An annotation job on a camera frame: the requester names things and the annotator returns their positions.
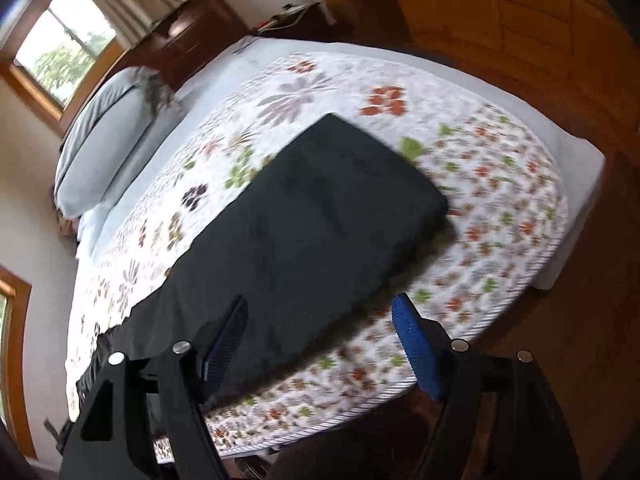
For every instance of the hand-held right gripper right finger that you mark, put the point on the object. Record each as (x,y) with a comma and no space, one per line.
(417,350)

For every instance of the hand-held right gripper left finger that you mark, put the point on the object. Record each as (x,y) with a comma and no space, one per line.
(225,340)

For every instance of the black pants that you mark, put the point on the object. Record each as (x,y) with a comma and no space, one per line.
(300,220)

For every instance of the floral quilt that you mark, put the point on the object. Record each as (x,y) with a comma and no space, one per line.
(475,200)

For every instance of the narrow wooden framed window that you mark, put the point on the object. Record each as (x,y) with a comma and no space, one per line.
(7,340)

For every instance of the grey folded duvet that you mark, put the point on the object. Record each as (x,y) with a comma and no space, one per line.
(100,145)

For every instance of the light blue bed sheet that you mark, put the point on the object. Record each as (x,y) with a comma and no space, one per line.
(220,85)

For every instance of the dark wooden headboard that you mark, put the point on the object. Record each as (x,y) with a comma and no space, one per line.
(200,35)

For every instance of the dark wooden nightstand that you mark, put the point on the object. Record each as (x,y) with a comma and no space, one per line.
(307,26)

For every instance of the wide wooden framed window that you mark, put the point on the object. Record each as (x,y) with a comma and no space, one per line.
(65,50)

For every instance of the wooden wardrobe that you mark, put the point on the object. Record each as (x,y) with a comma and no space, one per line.
(500,20)

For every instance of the beige curtain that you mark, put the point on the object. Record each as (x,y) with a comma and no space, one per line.
(135,5)

